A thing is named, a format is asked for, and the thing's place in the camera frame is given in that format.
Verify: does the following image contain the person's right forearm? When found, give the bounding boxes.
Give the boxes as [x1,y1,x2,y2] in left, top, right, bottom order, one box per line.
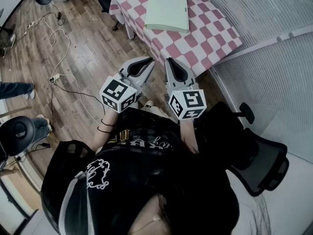
[179,118,199,154]

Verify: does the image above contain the thin black cable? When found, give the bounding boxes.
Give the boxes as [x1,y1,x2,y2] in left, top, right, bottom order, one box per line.
[50,78,106,128]

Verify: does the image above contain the long white cable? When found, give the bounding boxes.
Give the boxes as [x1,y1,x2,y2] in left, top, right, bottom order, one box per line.
[26,17,105,126]

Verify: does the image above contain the pink white checkered tablecloth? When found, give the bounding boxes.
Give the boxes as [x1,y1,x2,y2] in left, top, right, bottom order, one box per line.
[109,0,244,78]

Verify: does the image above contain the person's left forearm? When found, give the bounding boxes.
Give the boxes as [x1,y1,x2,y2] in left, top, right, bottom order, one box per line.
[91,110,119,153]

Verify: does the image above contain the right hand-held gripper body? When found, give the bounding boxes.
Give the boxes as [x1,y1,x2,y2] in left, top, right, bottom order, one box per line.
[167,78,208,121]

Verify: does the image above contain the light green folder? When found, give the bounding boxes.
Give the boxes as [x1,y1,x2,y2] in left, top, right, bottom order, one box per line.
[144,0,190,35]

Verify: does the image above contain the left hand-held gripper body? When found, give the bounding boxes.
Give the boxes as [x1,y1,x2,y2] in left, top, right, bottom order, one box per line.
[99,69,147,114]

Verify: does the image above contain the beige trousers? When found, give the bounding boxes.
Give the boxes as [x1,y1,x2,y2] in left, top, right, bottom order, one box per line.
[139,100,177,122]

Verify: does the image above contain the grey shoulder strap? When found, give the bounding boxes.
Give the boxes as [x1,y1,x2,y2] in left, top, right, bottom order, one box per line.
[58,171,95,235]

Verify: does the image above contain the black cable with adapter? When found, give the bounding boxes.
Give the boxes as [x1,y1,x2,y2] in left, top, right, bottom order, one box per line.
[50,2,66,26]

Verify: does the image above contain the black printed shirt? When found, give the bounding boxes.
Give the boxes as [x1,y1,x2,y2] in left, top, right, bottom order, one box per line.
[40,106,240,235]

